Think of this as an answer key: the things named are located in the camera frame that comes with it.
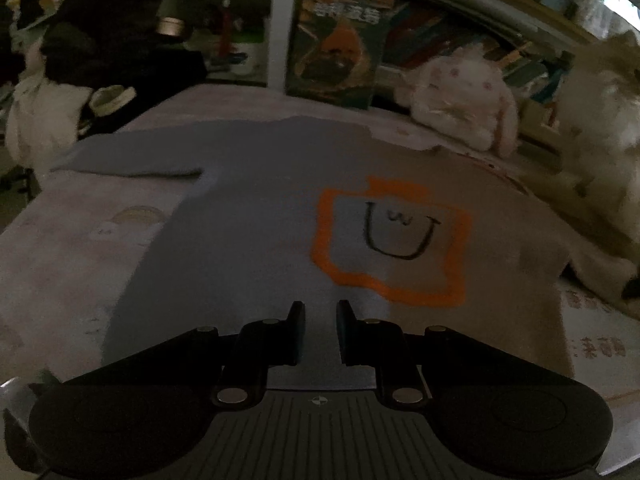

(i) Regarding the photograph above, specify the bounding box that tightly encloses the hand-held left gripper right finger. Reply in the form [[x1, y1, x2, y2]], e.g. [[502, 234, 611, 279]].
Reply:
[[336, 299, 483, 407]]

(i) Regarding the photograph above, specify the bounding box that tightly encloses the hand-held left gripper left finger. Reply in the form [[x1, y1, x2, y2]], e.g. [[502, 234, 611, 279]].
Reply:
[[150, 301, 307, 409]]

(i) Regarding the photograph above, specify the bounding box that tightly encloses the grey sweater with orange print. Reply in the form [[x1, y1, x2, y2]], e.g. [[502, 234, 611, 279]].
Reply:
[[50, 116, 576, 392]]

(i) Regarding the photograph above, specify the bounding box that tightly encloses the white plush rabbit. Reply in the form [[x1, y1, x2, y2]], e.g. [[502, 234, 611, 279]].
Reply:
[[394, 42, 522, 157]]

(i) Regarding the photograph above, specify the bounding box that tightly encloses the white cup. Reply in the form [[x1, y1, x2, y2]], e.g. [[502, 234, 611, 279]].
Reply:
[[232, 40, 264, 77]]

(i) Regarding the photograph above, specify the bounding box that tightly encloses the large illustrated book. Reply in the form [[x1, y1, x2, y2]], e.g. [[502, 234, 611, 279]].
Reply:
[[285, 0, 397, 111]]

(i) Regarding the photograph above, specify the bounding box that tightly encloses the roll of tape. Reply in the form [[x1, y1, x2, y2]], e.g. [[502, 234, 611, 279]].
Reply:
[[90, 85, 137, 116]]

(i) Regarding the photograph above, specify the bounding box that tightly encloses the white bookshelf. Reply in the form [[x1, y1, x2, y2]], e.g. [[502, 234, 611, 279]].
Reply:
[[150, 0, 640, 151]]

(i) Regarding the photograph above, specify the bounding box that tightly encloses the red bottle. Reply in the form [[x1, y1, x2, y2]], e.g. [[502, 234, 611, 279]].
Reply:
[[215, 0, 236, 59]]

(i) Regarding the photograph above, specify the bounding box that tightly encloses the row of books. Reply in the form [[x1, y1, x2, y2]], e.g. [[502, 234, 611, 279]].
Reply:
[[385, 5, 576, 127]]

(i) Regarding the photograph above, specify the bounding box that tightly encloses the cream fluffy plush toy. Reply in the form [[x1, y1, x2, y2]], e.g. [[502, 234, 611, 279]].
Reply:
[[520, 30, 640, 321]]

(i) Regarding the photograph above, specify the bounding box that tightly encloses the small metallic jar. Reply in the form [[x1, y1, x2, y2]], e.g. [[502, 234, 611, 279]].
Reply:
[[157, 16, 194, 39]]

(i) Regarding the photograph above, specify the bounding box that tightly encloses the white fluffy cloth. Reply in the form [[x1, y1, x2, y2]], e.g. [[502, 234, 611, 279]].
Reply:
[[5, 76, 94, 167]]

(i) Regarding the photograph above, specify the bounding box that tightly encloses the pile of black clothing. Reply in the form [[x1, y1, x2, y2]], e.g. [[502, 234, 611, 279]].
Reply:
[[40, 0, 209, 136]]

